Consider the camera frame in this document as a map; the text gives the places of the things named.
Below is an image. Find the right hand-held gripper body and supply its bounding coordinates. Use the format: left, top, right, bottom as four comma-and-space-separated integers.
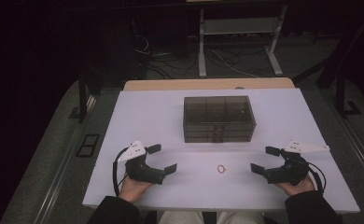
265, 139, 330, 187

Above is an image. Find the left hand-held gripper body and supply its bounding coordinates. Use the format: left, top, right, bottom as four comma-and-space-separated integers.
118, 140, 167, 185

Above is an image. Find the smoky transparent drawer box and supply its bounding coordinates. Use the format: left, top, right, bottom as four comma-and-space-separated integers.
183, 95, 257, 144

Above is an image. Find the person's right hand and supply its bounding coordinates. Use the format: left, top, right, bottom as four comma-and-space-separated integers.
274, 175, 316, 197

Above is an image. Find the person's left hand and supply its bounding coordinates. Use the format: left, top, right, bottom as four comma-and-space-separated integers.
118, 177, 155, 204

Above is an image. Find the person's left leg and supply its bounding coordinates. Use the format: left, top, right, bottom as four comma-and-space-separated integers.
158, 211, 204, 224

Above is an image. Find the person's leg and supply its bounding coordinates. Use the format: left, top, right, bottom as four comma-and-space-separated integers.
216, 211, 266, 224
158, 211, 204, 224

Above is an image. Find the person's right leg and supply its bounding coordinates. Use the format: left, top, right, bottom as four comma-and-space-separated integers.
216, 211, 266, 224

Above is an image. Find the black metal stand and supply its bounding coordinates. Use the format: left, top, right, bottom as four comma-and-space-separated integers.
316, 8, 364, 119
68, 71, 99, 123

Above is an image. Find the white metal stand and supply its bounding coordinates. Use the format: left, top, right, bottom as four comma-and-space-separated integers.
198, 4, 288, 78

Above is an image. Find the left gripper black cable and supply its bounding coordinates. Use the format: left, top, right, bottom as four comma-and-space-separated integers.
112, 147, 132, 197

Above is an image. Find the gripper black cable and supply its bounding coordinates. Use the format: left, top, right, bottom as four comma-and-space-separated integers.
112, 147, 132, 197
306, 161, 328, 192

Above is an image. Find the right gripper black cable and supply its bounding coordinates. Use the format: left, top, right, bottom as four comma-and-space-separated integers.
306, 161, 328, 192

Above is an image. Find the aluminium floor rail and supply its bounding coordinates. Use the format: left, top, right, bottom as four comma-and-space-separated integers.
34, 92, 99, 224
332, 102, 364, 188

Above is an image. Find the tangle of black floor cables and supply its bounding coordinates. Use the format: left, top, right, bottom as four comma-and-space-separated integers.
133, 35, 259, 80

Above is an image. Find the white floor cable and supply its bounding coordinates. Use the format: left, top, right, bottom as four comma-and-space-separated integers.
207, 48, 259, 78

